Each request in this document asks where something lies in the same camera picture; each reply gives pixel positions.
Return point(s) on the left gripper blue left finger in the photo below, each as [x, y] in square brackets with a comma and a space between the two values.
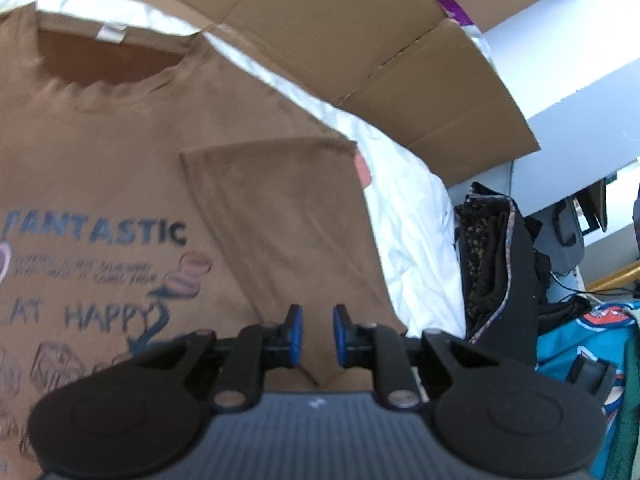
[228, 374]

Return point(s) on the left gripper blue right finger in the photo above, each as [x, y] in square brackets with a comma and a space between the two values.
[406, 372]

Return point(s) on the brown printed t-shirt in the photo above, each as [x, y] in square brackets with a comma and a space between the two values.
[150, 189]

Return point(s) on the black knit garment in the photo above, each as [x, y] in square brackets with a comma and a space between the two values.
[505, 280]

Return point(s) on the cream bear print duvet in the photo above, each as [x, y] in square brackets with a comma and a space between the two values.
[411, 212]

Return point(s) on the teal printed garment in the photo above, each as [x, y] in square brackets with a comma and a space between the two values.
[611, 333]

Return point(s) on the brown cardboard sheet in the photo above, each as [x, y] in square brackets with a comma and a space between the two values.
[401, 65]

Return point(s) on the white purple plastic bags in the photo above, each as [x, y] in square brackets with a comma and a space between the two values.
[456, 13]

